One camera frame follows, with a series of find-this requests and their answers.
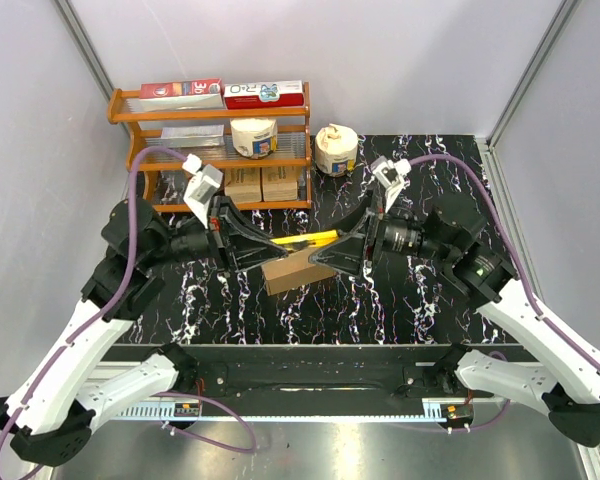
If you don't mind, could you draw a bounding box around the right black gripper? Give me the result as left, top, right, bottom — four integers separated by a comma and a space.
310, 186, 455, 276

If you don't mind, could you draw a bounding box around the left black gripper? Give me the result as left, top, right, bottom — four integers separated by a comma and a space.
145, 195, 291, 276

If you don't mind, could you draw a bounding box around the yellow utility knife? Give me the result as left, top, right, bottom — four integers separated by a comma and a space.
272, 229, 339, 250

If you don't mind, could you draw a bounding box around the brown cardboard express box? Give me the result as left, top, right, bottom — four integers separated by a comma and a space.
261, 248, 336, 296

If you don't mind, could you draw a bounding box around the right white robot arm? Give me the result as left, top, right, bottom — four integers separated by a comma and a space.
309, 193, 600, 447

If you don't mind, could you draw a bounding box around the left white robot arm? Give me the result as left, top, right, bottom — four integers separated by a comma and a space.
0, 196, 288, 467

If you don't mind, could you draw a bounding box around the middle small cardboard box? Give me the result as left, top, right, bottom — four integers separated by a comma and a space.
224, 168, 262, 204

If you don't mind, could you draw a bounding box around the small cardboard box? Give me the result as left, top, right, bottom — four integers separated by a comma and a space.
261, 166, 299, 202
224, 168, 262, 204

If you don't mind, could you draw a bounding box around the right small cardboard box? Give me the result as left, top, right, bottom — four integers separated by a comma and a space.
261, 166, 299, 202

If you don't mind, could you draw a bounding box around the red white toothpaste box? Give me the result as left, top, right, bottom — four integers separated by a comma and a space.
224, 80, 304, 110

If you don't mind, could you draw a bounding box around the red silver toothpaste box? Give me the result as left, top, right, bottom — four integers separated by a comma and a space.
138, 78, 224, 112

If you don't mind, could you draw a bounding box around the toilet paper roll on table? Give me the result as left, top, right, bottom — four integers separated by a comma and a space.
315, 123, 358, 177

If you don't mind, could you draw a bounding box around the orange wooden shelf rack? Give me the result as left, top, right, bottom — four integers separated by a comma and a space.
107, 81, 313, 210

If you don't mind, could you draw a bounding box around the toilet paper roll on shelf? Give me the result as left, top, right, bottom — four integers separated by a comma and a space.
230, 118, 278, 159

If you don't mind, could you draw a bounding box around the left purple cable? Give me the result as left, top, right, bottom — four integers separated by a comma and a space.
0, 146, 259, 480

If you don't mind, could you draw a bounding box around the purple cable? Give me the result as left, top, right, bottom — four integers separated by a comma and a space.
404, 153, 600, 441
0, 146, 259, 480

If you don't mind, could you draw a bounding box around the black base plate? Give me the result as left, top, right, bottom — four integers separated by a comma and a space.
139, 343, 496, 419

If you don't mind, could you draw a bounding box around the aluminium frame rail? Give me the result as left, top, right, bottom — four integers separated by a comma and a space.
94, 359, 594, 406

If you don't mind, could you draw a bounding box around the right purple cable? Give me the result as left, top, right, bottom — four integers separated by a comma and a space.
404, 153, 600, 441

